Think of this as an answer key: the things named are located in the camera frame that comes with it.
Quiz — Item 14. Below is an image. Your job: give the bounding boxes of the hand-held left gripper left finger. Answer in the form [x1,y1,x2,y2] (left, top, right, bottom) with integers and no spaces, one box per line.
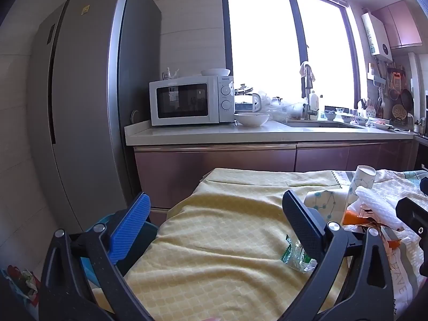
[38,192,154,321]

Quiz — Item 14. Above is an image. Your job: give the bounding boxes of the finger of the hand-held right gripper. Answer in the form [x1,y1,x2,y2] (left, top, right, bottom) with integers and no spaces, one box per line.
[395,197,428,241]

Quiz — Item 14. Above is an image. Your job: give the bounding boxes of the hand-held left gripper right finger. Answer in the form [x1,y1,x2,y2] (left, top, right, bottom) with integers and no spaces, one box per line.
[282,190,395,321]

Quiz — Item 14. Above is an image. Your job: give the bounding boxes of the blue plastic bin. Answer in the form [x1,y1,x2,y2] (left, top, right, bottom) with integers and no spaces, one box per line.
[80,215,160,286]

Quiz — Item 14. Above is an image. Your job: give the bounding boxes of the green candy wrapper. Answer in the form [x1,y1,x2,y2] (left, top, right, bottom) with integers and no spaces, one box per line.
[280,234,318,273]

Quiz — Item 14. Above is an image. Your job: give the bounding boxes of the white foam wrap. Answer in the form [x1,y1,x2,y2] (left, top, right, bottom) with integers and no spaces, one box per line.
[348,187,407,231]

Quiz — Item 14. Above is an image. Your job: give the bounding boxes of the copper foil wrapper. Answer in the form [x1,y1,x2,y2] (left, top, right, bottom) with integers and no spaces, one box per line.
[348,209,407,258]

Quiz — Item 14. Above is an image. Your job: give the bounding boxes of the patterned paper cup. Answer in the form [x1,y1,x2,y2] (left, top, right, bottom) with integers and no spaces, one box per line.
[341,165,377,224]

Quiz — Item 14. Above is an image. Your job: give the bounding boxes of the grey patterned cloth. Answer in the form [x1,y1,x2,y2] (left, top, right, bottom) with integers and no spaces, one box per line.
[303,169,428,321]

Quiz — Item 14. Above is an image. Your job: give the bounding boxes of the yellow checked cloth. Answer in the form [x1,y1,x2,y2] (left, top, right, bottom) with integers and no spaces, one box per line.
[92,168,351,321]

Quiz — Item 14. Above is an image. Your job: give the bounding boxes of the kitchen counter with pink cabinets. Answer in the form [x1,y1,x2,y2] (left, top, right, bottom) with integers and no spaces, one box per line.
[124,119,428,218]

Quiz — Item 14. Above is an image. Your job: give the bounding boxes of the white utensil holder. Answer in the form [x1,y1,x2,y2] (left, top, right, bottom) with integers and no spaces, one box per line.
[358,98,377,119]

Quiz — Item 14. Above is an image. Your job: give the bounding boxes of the clear plastic bags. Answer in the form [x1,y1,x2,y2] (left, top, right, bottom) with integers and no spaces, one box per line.
[261,92,301,121]

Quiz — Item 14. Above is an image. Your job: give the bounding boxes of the hanging frying pan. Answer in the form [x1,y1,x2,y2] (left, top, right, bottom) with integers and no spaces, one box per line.
[400,89,414,111]

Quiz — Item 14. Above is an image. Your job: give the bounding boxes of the pile of litter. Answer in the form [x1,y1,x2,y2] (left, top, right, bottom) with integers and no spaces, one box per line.
[0,264,42,305]

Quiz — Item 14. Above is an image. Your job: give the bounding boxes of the metal faucet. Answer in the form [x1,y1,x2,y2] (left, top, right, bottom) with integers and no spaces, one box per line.
[299,62,320,121]

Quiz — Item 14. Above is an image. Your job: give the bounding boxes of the silver refrigerator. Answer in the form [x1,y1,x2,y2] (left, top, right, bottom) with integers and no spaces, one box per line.
[27,0,163,231]

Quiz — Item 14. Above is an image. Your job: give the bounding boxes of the glass kettle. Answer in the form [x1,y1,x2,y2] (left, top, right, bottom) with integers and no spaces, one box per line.
[234,83,262,114]

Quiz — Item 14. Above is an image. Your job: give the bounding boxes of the white microwave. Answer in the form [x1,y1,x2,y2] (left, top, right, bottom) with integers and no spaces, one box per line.
[149,75,235,127]

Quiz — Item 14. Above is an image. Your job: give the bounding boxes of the pink rag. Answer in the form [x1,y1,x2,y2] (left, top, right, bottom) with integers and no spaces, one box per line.
[299,61,316,89]

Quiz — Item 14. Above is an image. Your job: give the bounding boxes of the white water heater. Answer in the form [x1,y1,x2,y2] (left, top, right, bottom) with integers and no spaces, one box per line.
[361,12,393,62]

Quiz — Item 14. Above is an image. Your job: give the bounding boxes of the dark framed window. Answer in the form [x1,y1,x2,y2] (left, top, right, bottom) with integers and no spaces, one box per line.
[221,0,363,111]

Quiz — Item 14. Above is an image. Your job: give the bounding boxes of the pink wall cabinet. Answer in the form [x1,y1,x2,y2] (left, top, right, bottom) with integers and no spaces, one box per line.
[371,0,422,50]

